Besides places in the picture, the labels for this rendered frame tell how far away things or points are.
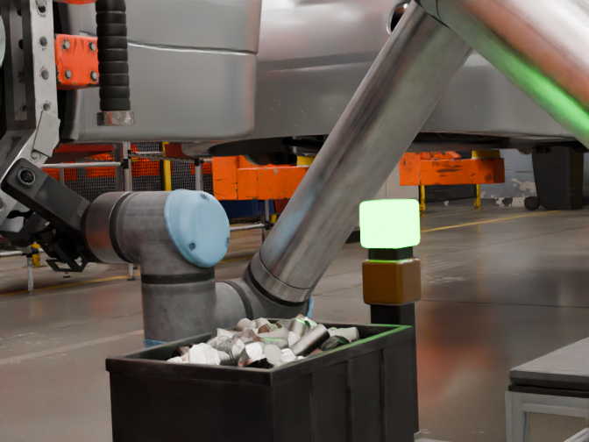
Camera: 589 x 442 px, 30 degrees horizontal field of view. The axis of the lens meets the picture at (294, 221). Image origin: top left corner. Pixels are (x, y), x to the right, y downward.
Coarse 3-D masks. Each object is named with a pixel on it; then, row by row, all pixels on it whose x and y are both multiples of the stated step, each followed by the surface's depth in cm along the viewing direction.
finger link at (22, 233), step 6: (24, 228) 144; (0, 234) 146; (6, 234) 145; (12, 234) 144; (18, 234) 143; (24, 234) 143; (30, 234) 142; (36, 234) 142; (12, 240) 143; (18, 240) 143; (24, 240) 142; (30, 240) 142; (18, 246) 144; (24, 246) 143
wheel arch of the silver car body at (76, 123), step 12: (60, 12) 166; (72, 12) 165; (60, 24) 166; (72, 24) 165; (60, 96) 168; (72, 96) 166; (60, 108) 168; (72, 108) 166; (60, 120) 167; (72, 120) 166; (60, 132) 167; (72, 132) 166
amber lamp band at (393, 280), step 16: (368, 272) 95; (384, 272) 94; (400, 272) 93; (416, 272) 95; (368, 288) 95; (384, 288) 94; (400, 288) 93; (416, 288) 95; (368, 304) 95; (384, 304) 94; (400, 304) 93
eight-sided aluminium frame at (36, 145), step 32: (0, 0) 149; (32, 0) 146; (32, 32) 146; (32, 64) 146; (32, 96) 147; (32, 128) 147; (0, 160) 147; (32, 160) 146; (0, 192) 142; (0, 224) 142
